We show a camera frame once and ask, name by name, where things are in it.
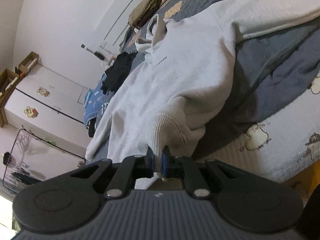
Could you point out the hanging dark clothes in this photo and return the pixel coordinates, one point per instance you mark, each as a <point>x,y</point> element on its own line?
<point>18,178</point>

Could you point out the black hairbrush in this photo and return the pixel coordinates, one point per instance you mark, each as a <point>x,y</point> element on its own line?
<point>99,55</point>

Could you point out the black clothes rack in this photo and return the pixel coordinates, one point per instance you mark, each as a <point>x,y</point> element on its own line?
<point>60,150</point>

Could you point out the white printed mattress cover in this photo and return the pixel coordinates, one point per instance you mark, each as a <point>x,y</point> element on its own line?
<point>275,155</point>

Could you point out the white wardrobe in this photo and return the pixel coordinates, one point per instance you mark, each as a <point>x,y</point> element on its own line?
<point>50,90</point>

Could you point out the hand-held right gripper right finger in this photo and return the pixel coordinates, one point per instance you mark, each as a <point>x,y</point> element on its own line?
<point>165,163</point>

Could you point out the grey quilted bedspread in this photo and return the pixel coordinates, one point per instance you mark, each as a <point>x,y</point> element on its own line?
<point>275,75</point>

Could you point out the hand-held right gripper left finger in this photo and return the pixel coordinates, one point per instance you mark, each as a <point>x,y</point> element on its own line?
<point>150,162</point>

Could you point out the light grey hoodie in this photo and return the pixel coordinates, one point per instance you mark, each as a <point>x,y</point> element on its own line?
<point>187,67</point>

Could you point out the green cloth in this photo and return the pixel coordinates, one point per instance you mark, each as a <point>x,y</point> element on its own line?
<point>51,142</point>

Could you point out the black clothes pile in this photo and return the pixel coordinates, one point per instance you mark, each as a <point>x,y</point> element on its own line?
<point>118,70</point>

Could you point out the row of pink hangers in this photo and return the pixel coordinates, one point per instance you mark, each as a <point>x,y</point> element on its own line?
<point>23,140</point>

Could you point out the white headboard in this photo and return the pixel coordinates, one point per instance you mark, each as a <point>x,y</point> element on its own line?
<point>125,12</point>

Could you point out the mouse sticker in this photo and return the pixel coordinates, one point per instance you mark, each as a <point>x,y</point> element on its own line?
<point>30,111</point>
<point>43,91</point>

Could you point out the stack of khaki folded clothes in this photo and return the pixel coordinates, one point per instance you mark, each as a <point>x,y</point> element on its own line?
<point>147,7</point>

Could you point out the blue patterned pillow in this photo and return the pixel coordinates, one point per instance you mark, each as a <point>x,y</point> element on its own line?
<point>93,105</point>

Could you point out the cardboard box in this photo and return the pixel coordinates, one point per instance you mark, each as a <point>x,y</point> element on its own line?
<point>27,63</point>
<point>7,82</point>
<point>2,117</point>

